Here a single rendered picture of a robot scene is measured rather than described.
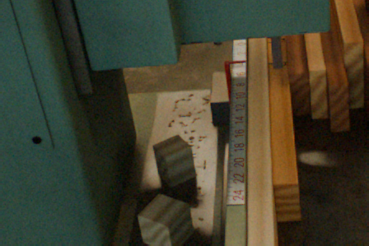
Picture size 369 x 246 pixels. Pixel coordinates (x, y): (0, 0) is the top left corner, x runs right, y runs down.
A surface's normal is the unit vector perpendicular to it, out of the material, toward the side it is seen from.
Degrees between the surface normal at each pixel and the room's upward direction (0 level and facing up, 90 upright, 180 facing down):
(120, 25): 90
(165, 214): 0
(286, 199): 90
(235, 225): 0
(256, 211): 0
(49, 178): 90
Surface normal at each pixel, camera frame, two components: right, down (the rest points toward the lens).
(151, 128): -0.12, -0.84
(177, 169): 0.50, 0.40
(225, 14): -0.04, 0.54
